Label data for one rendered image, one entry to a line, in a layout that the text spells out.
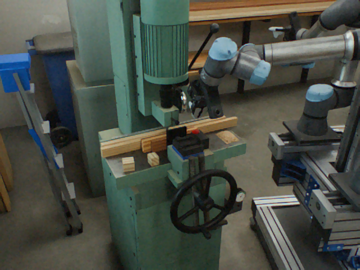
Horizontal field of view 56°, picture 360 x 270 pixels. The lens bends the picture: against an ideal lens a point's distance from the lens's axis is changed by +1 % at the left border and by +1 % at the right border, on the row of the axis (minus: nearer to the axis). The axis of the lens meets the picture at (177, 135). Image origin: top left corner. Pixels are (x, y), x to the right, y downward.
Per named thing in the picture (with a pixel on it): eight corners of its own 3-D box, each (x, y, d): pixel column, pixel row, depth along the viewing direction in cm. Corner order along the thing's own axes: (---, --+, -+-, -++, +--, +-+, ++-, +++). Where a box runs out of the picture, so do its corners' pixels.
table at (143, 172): (124, 206, 121) (122, 192, 118) (102, 163, 144) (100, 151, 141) (259, 164, 144) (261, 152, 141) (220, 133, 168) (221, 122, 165)
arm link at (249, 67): (270, 57, 109) (238, 45, 109) (273, 67, 99) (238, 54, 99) (259, 79, 113) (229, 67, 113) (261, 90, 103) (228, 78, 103)
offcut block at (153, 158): (147, 161, 135) (147, 153, 133) (154, 160, 136) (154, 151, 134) (151, 166, 132) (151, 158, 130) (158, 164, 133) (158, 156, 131)
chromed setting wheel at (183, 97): (182, 118, 156) (182, 93, 150) (171, 108, 165) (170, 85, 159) (188, 117, 157) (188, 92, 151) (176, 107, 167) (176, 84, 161)
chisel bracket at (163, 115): (164, 130, 140) (163, 112, 135) (151, 117, 151) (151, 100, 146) (180, 127, 142) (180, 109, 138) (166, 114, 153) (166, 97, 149)
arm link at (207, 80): (229, 76, 109) (207, 80, 105) (224, 85, 112) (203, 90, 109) (219, 59, 112) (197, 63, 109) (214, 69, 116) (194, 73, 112)
